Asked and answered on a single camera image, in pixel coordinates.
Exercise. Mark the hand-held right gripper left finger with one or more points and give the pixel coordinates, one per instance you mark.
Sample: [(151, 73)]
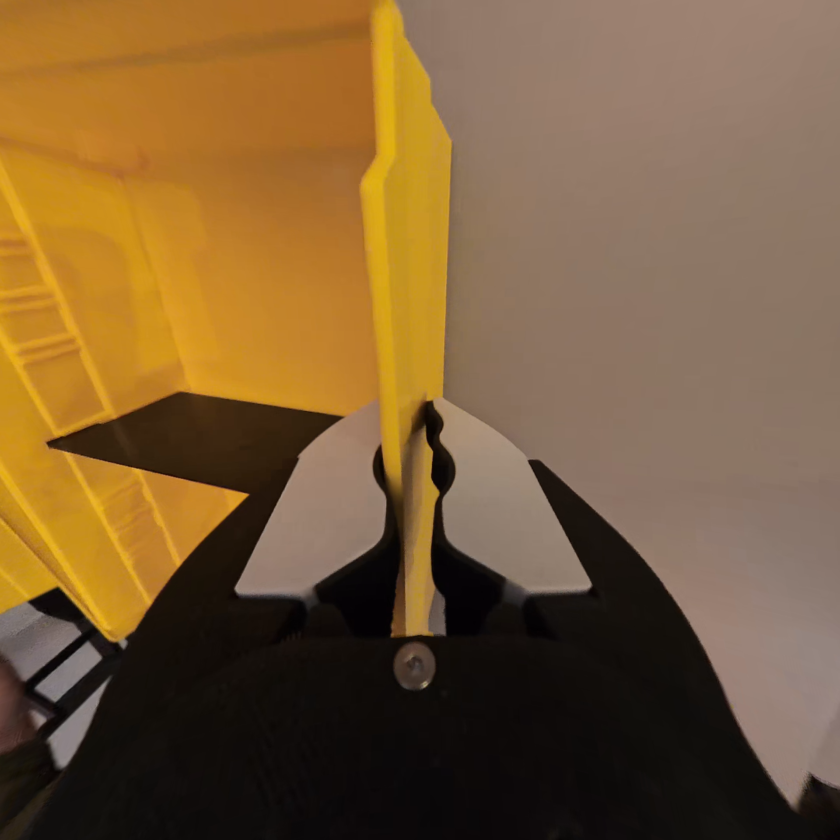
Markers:
[(315, 525)]

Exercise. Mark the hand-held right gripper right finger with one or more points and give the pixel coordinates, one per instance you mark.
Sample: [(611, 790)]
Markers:
[(512, 525)]

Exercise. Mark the yellow plastic bin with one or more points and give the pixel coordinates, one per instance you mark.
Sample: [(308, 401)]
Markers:
[(229, 229)]

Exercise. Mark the black bin divider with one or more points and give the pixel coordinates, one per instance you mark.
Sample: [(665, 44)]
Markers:
[(216, 439)]

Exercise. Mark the olive green trousers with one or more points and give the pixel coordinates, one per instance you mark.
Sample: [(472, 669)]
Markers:
[(23, 794)]

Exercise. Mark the black metal frame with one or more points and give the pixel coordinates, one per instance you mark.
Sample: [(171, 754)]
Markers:
[(72, 649)]

